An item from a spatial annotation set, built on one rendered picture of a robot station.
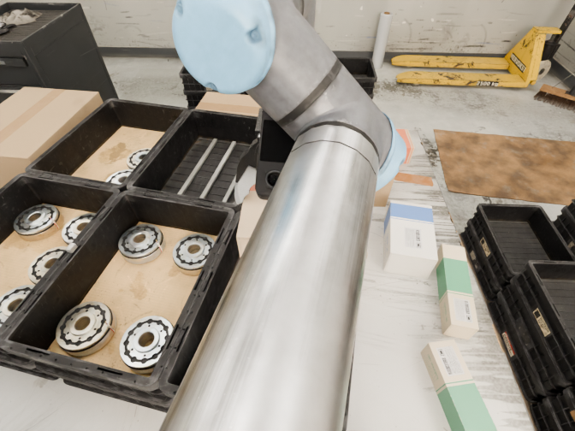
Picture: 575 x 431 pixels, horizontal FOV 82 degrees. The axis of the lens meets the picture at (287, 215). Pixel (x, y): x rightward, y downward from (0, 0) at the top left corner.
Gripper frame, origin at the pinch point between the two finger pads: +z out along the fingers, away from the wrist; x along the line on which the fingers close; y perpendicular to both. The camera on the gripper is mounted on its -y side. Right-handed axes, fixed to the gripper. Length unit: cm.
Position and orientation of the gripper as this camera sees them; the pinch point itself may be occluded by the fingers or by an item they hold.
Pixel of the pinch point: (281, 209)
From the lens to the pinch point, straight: 53.5
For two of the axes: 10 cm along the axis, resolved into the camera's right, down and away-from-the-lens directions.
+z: 0.0, 6.8, 7.4
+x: -10.0, -0.3, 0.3
